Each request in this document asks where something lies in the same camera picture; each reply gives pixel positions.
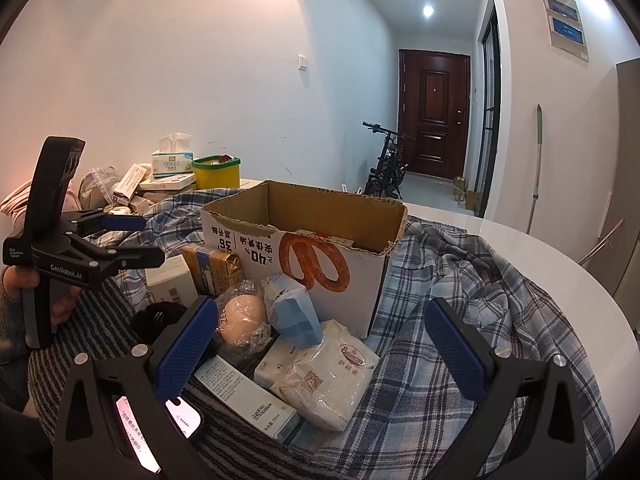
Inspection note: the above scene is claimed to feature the black bicycle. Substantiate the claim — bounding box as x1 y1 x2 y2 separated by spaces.
362 121 417 200

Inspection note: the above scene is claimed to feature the clear zip bag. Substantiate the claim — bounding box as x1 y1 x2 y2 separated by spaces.
77 166 123 208

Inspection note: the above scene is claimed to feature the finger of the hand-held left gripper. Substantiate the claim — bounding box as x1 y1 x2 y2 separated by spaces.
62 208 147 239
70 237 166 288

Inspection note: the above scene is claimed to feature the black framed glass door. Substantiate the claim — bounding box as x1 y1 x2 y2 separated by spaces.
472 0 502 218

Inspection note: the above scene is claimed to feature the small white packet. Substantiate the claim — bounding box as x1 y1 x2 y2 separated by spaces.
254 342 301 388

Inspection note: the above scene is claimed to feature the white wipes pack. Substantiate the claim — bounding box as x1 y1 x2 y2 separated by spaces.
272 320 381 433

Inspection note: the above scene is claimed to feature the black fabric item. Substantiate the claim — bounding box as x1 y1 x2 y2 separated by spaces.
132 301 191 343

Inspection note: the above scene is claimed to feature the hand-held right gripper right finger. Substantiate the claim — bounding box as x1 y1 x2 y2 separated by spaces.
424 297 588 480

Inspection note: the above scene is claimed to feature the white blue box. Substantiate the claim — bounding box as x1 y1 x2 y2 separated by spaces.
139 174 197 191

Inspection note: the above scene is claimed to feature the long white box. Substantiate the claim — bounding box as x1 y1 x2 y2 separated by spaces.
112 164 148 201

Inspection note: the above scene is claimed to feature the blue sponge packet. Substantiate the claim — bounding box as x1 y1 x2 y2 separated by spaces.
261 274 323 348

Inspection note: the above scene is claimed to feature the pink striped cloth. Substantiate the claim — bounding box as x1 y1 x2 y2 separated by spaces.
0 180 81 231

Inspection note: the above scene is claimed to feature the smartphone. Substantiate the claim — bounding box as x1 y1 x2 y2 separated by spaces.
114 394 206 476

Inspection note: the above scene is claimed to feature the blue plaid shirt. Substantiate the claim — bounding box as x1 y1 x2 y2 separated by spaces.
97 187 616 480

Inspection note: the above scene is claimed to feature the grey striped cloth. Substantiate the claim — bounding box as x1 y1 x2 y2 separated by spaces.
27 265 326 466

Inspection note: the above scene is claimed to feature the teal white box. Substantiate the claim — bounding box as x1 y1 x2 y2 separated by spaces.
194 355 301 443

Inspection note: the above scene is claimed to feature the tissue box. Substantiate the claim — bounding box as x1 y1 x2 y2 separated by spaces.
151 132 194 178

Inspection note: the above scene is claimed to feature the beige refrigerator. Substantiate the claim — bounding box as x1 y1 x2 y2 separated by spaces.
612 57 640 306

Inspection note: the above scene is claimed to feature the gold foil packet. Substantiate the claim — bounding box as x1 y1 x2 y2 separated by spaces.
181 244 244 297

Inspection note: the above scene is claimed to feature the pink metal frame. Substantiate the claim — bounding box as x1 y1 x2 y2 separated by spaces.
577 192 626 266

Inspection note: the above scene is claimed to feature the white barcode box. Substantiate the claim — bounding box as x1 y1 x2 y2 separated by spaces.
145 254 200 306

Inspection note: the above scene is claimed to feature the brown door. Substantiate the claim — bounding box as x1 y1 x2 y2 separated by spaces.
398 49 471 180

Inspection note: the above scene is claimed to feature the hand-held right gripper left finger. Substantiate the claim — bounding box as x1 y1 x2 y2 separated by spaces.
52 296 221 480

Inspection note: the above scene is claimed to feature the yellow container green rim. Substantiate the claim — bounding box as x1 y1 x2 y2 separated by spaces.
191 156 242 191

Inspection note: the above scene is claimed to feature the grey wall panel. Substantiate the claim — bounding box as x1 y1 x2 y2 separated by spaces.
538 0 591 63

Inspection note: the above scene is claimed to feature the person's left hand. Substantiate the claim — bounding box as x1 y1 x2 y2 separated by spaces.
1 266 85 331

